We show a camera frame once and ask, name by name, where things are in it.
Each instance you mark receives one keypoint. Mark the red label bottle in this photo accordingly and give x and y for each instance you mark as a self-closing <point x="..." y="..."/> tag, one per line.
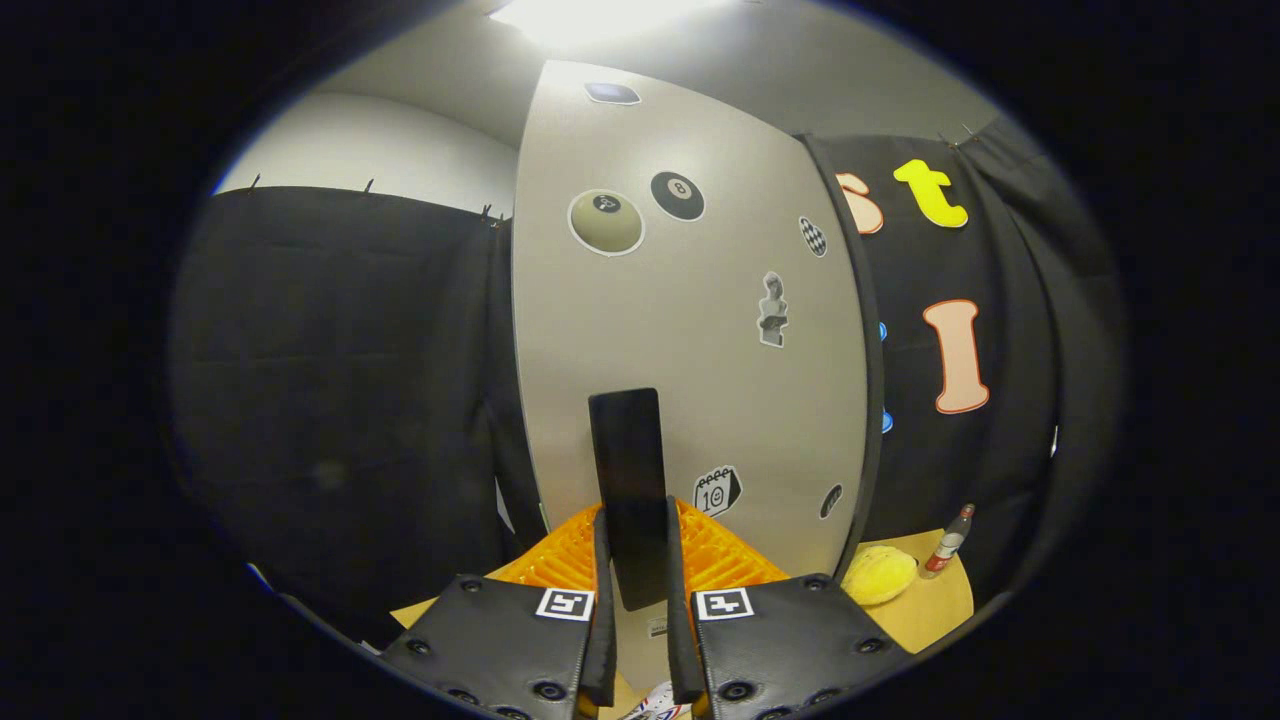
<point x="945" y="548"/>

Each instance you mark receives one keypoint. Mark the dark grey shoe cabinet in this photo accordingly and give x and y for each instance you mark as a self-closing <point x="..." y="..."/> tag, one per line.
<point x="876" y="400"/>

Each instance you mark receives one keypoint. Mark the yellow plush toy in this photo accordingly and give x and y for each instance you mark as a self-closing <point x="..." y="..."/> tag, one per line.
<point x="880" y="575"/>

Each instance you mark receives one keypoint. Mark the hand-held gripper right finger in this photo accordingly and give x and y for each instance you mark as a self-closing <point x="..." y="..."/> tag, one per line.
<point x="680" y="640"/>

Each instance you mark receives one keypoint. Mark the black backdrop cloth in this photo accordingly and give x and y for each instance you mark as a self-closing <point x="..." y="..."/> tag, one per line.
<point x="320" y="380"/>

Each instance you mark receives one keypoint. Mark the large ceiling lamp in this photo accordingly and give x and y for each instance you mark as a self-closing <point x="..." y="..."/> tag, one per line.
<point x="600" y="18"/>

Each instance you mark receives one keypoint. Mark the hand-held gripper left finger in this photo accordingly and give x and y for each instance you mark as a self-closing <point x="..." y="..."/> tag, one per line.
<point x="604" y="640"/>

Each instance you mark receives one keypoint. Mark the white shoe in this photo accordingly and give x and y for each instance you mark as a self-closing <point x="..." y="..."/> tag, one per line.
<point x="655" y="708"/>

